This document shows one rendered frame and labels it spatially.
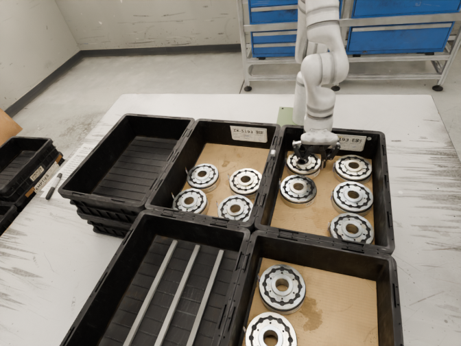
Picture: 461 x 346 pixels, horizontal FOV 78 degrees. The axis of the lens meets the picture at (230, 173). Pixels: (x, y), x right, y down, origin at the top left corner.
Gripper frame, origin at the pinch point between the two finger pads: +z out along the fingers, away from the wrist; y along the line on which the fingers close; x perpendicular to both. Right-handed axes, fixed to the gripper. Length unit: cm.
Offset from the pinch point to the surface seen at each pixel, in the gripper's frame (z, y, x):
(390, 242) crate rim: -7.8, -14.3, 30.6
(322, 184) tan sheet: 2.2, -2.4, 6.4
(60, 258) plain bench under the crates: 15, 81, 33
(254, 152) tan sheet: 2.2, 19.7, -7.1
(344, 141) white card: -4.0, -9.0, -6.0
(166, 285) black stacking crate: 2, 36, 42
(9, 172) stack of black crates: 36, 166, -22
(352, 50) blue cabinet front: 49, -39, -185
